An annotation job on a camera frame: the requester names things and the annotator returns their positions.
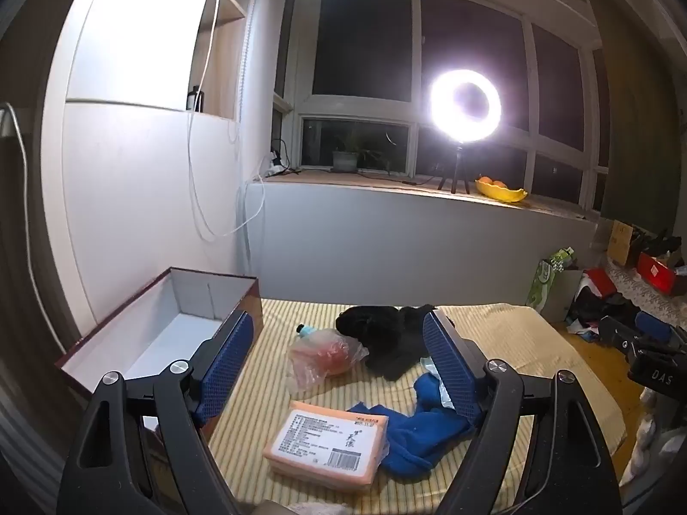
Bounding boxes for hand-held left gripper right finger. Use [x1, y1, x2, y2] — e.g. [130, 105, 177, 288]
[421, 308, 623, 515]

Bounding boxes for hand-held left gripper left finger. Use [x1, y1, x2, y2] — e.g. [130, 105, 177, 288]
[61, 308, 255, 515]

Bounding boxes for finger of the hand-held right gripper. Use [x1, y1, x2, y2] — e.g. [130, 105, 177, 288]
[628, 351, 687, 403]
[598, 311, 682, 357]

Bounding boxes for red cardboard box white inside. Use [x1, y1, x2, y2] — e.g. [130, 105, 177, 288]
[54, 267, 264, 435]

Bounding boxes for blue cloth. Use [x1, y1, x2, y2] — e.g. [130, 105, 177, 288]
[346, 373, 476, 478]

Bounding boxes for orange tissue packet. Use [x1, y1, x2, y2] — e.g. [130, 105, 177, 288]
[262, 400, 390, 490]

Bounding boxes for pile of clothes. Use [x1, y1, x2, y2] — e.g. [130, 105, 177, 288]
[566, 268, 645, 341]

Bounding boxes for brown cardboard box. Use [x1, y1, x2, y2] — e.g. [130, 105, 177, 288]
[606, 220, 637, 266]

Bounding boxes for clear plastic bag red contents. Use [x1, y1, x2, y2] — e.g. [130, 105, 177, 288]
[287, 327, 370, 398]

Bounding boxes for green printed bag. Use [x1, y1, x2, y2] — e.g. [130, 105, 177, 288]
[525, 247, 583, 318]

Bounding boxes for yellow fruit tray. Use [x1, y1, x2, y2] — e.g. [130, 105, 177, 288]
[475, 178, 529, 203]

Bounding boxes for black tripod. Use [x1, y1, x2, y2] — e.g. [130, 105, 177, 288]
[437, 142, 473, 194]

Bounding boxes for potted plant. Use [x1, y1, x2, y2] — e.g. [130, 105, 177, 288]
[322, 129, 387, 173]

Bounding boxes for window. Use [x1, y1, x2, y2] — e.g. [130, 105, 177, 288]
[274, 0, 610, 210]

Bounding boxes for black cable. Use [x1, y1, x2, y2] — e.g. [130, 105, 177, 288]
[354, 169, 438, 187]

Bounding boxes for white cable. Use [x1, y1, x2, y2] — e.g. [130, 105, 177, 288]
[185, 0, 266, 242]
[0, 102, 70, 341]

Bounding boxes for ring light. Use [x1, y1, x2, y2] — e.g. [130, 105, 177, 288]
[426, 67, 505, 143]

